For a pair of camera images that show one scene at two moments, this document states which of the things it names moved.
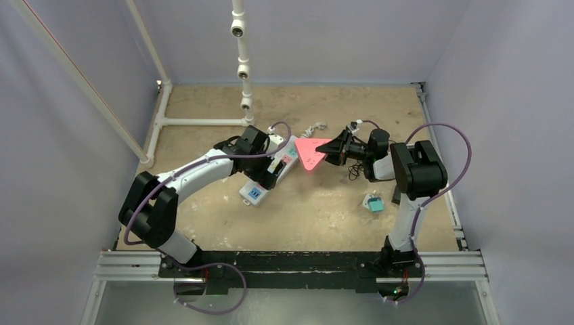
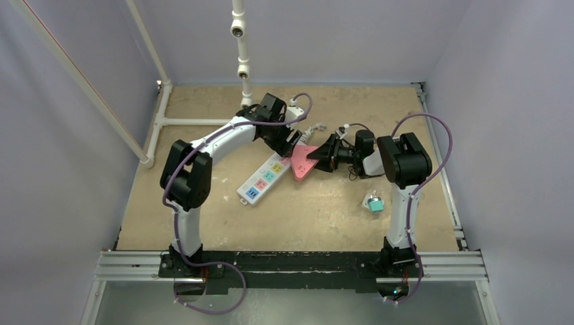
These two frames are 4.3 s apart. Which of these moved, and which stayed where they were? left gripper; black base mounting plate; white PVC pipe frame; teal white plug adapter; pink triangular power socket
Moved: pink triangular power socket; left gripper
Stayed: black base mounting plate; teal white plug adapter; white PVC pipe frame
